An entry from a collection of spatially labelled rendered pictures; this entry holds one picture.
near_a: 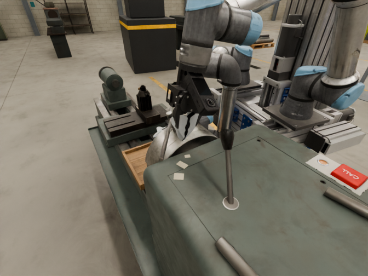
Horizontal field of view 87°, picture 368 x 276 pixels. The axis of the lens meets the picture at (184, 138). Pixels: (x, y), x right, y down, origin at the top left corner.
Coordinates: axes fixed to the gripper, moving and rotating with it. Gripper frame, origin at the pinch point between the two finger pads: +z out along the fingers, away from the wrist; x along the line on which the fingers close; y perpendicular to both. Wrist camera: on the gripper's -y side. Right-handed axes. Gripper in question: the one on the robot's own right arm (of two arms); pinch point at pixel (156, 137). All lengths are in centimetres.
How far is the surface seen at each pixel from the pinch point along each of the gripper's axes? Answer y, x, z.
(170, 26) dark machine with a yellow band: 420, 0, -233
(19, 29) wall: 1398, -76, 166
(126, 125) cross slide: 35.8, -10.6, 5.7
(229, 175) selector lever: -53, 24, 5
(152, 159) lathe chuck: -21.8, 7.4, 10.9
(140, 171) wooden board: 1.0, -19.1, 10.6
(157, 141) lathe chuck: -19.0, 12.3, 7.2
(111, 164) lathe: 55, -54, 19
